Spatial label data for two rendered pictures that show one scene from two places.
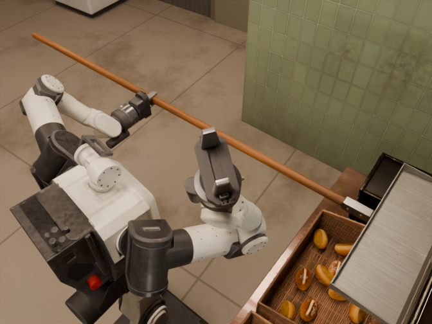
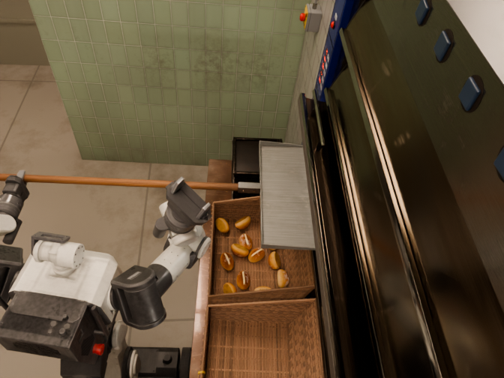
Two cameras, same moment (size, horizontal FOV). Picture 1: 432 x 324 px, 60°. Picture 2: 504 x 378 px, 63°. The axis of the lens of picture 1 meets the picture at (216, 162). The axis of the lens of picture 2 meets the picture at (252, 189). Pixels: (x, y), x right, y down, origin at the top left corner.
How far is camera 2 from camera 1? 0.44 m
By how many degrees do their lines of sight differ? 29
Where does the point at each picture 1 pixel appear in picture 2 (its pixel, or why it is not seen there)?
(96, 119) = not seen: outside the picture
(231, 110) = (65, 154)
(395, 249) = (284, 202)
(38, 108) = not seen: outside the picture
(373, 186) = (240, 166)
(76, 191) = (45, 286)
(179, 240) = (157, 271)
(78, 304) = not seen: outside the picture
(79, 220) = (69, 304)
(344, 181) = (214, 172)
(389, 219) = (271, 184)
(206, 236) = (172, 259)
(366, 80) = (187, 81)
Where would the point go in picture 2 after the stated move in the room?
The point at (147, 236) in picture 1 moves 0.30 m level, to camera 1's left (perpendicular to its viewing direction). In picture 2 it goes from (138, 280) to (24, 348)
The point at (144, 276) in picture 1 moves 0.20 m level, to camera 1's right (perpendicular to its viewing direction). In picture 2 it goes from (150, 311) to (209, 272)
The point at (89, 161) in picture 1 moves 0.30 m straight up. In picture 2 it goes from (55, 253) to (12, 175)
